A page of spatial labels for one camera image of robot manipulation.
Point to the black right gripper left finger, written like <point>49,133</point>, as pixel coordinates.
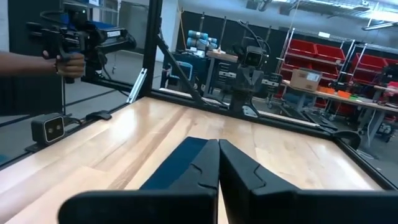
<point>199,180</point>

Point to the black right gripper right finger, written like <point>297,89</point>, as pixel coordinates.
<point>248,193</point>

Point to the navy blue towel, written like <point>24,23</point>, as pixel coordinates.
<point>174,165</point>

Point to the person's forearm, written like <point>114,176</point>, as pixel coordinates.
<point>25,63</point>

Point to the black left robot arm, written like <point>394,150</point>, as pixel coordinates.
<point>244,102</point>

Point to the blue roll stack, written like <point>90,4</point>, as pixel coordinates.
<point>199,39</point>

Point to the silver mounting plate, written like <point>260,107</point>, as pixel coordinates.
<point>250,111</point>

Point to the small wooden desk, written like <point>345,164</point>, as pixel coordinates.
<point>222,56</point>

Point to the cardboard box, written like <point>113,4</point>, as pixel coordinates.
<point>306,79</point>

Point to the red storage bin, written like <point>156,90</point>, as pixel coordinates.
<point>329,53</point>
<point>368,62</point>
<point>301,47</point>

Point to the blue chair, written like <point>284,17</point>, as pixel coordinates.
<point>184,70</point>

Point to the orange tray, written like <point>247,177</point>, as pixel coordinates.
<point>326,90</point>
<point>343,94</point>

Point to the ceiling light fixture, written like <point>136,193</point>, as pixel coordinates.
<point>377,25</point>

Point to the black teleoperation controller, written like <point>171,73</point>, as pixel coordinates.
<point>93,37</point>

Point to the person's hand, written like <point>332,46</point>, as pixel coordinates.
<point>70,63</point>

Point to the black partition panel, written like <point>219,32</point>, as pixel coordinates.
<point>31,93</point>

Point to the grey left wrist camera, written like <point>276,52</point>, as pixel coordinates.
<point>255,56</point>

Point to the silver aluminium bracket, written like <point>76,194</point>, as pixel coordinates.
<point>136,84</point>

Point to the black stereo camera box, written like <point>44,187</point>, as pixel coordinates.
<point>51,128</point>

